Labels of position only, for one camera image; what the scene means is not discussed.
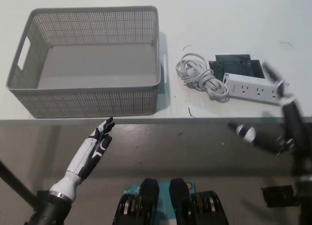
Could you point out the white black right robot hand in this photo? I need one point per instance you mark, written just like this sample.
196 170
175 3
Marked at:
292 127

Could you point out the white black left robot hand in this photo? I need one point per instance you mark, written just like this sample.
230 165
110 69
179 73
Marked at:
83 156

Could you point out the black table foot plate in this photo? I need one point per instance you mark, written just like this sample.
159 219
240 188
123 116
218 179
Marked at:
42 194
278 197

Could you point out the grey perforated plastic basket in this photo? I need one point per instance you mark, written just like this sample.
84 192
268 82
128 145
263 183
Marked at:
97 100

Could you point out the black table leg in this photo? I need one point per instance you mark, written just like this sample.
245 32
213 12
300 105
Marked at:
17 181

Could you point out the black teal robot torso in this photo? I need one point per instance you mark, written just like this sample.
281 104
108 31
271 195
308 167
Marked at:
148 200

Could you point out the black tape patch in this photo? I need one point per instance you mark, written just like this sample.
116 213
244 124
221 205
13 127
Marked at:
234 64

